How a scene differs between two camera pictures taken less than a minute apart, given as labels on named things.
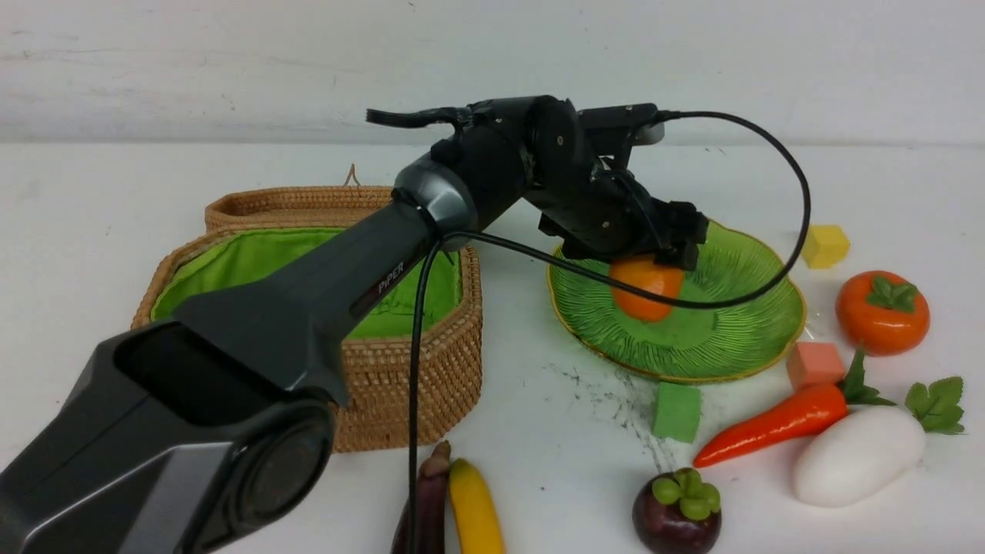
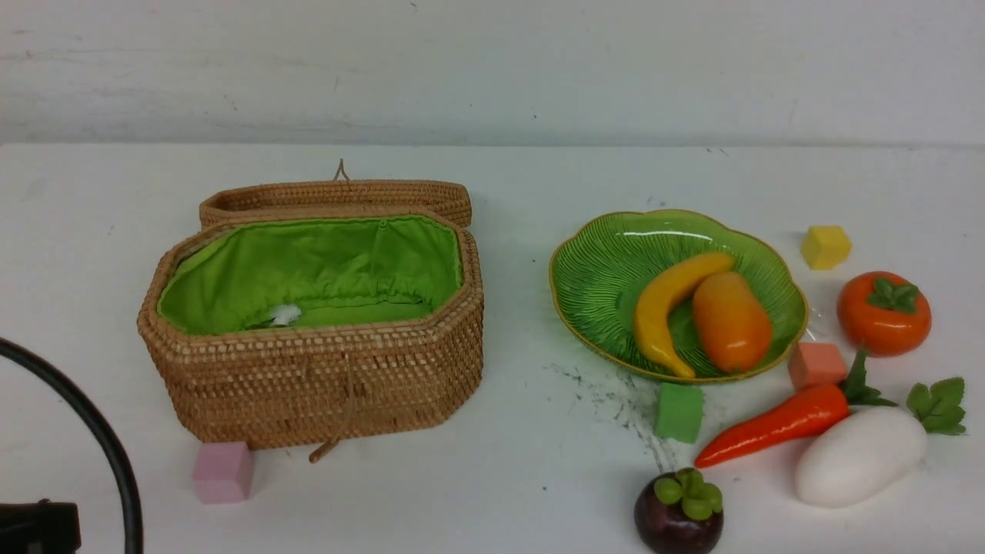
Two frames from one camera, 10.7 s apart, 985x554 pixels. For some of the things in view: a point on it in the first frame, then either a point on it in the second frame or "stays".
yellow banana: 476,522 -> 655,295
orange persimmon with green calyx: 889,313 stays
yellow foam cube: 826,246 stays
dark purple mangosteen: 676,512 stays
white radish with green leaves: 871,446 stays
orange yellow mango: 642,270 -> 735,333
